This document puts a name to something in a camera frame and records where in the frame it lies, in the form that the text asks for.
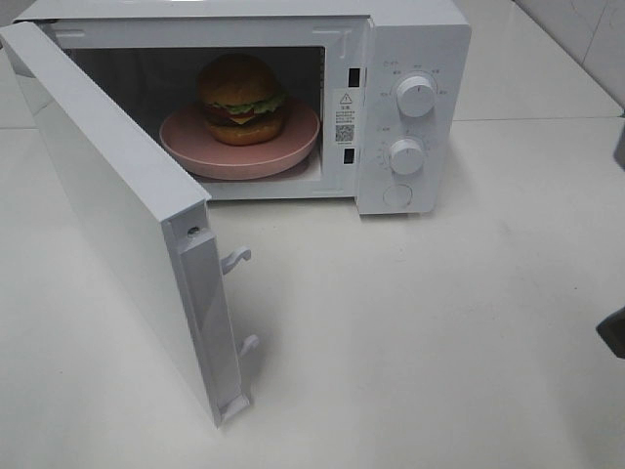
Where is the white warning label sticker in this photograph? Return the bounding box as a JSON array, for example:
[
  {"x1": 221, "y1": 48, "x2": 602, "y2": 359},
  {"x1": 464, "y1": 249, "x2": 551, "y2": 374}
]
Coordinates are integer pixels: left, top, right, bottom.
[{"x1": 332, "y1": 88, "x2": 361, "y2": 146}]

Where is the white microwave oven body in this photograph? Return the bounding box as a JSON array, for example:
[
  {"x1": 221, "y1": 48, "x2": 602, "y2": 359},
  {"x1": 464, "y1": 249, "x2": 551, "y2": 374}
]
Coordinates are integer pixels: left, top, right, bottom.
[{"x1": 11, "y1": 1, "x2": 471, "y2": 215}]

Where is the upper white power knob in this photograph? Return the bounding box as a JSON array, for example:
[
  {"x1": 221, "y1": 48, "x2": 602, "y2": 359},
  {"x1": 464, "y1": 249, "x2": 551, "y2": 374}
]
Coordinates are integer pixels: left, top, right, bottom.
[{"x1": 396, "y1": 73, "x2": 437, "y2": 118}]

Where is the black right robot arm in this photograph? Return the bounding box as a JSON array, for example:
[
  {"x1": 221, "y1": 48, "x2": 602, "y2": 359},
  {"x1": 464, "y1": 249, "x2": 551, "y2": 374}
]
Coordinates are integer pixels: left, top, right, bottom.
[{"x1": 596, "y1": 133, "x2": 625, "y2": 360}]

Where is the lower white timer knob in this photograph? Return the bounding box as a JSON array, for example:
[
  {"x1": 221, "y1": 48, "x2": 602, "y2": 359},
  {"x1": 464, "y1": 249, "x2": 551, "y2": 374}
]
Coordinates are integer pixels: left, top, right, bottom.
[{"x1": 390, "y1": 138, "x2": 426, "y2": 176}]

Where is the burger with lettuce and cheese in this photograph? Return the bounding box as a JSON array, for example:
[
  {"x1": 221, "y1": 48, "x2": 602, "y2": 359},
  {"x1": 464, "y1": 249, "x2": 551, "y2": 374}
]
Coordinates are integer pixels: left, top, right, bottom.
[{"x1": 196, "y1": 54, "x2": 287, "y2": 147}]

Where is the round white door button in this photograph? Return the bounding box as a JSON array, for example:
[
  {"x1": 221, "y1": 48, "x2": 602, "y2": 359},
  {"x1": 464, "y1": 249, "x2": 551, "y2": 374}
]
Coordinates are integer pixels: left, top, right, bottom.
[{"x1": 383, "y1": 184, "x2": 413, "y2": 208}]

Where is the pink round plate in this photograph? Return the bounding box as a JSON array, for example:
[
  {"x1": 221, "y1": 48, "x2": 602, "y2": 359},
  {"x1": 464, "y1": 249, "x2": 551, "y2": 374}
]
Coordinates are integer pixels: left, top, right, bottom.
[{"x1": 159, "y1": 99, "x2": 320, "y2": 181}]

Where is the white microwave door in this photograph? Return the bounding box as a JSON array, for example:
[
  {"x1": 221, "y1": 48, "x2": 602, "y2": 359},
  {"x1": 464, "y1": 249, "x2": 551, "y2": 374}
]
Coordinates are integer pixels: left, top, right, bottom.
[{"x1": 1, "y1": 22, "x2": 258, "y2": 425}]

